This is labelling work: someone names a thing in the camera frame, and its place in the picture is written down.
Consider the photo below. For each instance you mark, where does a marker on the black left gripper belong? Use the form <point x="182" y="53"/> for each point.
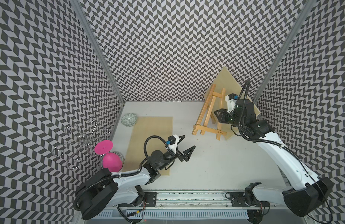
<point x="186" y="157"/>

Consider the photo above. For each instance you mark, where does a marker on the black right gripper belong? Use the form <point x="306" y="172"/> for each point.
<point x="221" y="117"/>

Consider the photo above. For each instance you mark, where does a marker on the wooden easel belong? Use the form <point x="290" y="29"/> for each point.
<point x="206" y="114"/>

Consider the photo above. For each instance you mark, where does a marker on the plywood board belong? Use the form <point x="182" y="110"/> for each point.
<point x="144" y="128"/>
<point x="226" y="80"/>

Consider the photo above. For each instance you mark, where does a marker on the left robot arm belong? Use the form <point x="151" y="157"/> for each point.
<point x="108" y="188"/>

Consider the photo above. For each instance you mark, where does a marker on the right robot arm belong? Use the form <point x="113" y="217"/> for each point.
<point x="307" y="190"/>

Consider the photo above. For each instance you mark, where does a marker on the green patterned ceramic bowl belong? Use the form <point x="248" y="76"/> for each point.
<point x="129" y="119"/>

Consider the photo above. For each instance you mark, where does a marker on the pink egg-shaped container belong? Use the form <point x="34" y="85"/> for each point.
<point x="111" y="160"/>

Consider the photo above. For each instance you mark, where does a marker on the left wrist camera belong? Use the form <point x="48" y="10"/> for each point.
<point x="172" y="144"/>

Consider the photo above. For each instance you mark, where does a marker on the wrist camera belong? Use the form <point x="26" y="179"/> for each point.
<point x="231" y="100"/>
<point x="172" y="144"/>

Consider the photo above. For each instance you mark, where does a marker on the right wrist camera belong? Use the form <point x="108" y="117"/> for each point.
<point x="231" y="100"/>

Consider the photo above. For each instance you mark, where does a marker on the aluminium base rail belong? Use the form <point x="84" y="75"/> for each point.
<point x="198" y="206"/>

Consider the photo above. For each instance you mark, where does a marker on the silver wire rack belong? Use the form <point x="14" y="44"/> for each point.
<point x="84" y="141"/>

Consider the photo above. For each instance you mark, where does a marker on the aluminium corner post right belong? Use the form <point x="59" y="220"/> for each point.
<point x="308" y="6"/>

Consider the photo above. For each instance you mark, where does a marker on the aluminium corner post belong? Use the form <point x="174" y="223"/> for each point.
<point x="308" y="6"/>
<point x="76" y="5"/>

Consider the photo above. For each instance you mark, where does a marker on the aluminium corner post left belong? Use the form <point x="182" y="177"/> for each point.
<point x="76" y="5"/>

